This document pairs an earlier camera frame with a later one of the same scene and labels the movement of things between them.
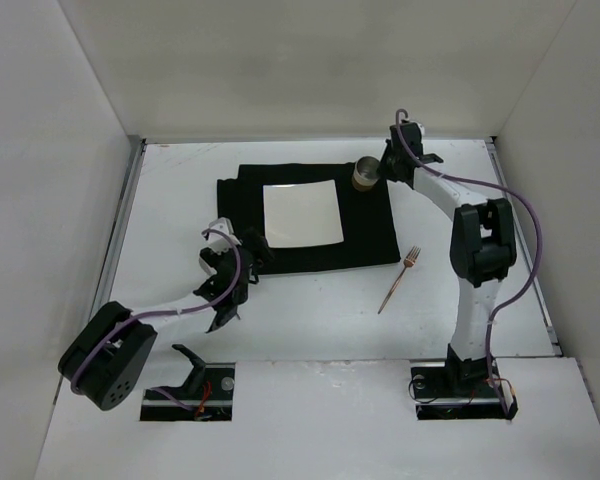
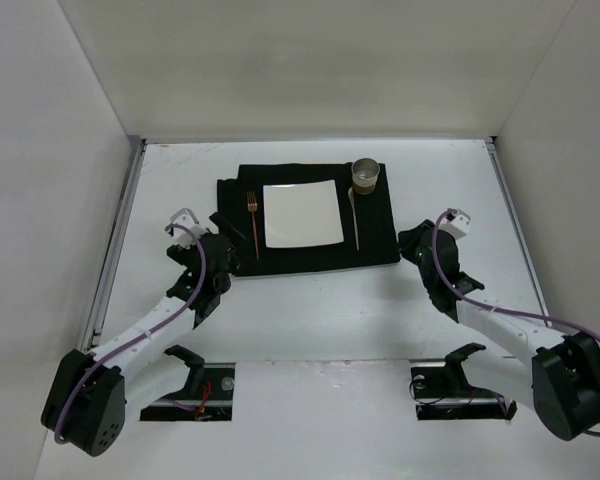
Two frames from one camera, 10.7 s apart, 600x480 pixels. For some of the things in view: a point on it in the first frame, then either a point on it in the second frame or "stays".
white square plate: x=302 y=215 stays
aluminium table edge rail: x=105 y=282 stays
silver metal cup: x=366 y=173 stays
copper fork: x=409 y=261 to x=252 y=206
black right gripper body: x=390 y=161 to x=417 y=245
